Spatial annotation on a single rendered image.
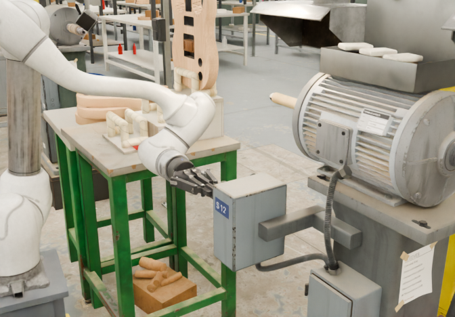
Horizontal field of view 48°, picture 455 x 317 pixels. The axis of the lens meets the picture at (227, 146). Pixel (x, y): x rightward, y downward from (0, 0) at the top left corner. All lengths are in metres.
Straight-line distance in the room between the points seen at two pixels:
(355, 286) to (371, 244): 0.10
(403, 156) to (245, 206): 0.38
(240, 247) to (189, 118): 0.47
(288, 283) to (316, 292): 1.62
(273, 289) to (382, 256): 1.67
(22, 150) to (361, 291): 1.11
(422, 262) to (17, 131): 1.23
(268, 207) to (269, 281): 1.68
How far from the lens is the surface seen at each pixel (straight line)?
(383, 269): 1.25
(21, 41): 1.50
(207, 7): 2.07
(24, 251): 1.67
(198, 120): 1.56
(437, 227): 1.14
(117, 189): 1.96
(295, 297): 2.82
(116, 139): 2.21
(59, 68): 1.52
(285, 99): 1.51
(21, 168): 1.78
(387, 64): 1.15
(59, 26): 3.69
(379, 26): 1.36
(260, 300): 2.78
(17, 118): 1.73
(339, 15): 1.37
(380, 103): 1.19
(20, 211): 1.64
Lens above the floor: 1.62
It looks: 19 degrees down
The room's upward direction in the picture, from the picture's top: straight up
